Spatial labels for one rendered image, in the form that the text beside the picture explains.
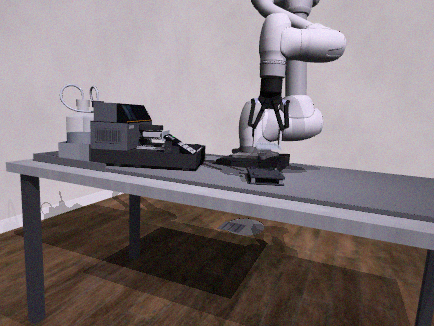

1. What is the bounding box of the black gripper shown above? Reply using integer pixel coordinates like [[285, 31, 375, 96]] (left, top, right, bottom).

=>
[[248, 78, 290, 147]]

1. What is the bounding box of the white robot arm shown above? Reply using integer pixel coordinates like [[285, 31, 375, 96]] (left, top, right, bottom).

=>
[[231, 0, 346, 160]]

